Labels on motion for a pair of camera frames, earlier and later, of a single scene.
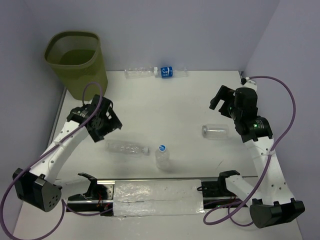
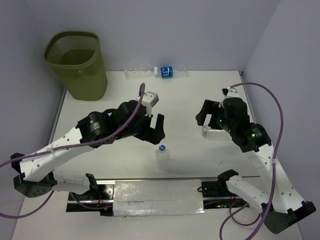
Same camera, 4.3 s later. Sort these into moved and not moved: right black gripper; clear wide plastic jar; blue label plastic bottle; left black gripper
Moved: right black gripper; left black gripper
Not moved: clear wide plastic jar; blue label plastic bottle
